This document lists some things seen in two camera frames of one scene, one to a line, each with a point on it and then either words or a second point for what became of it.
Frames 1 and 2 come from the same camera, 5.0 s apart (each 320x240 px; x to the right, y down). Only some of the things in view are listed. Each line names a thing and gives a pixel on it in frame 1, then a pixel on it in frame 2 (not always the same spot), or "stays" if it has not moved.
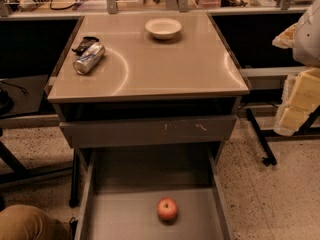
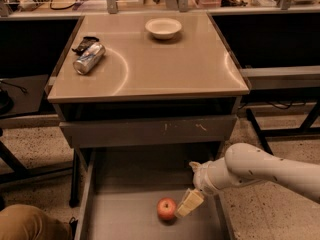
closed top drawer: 81,134 stays
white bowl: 163,28 stays
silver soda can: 82,64 stays
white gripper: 308,42 → 202,178
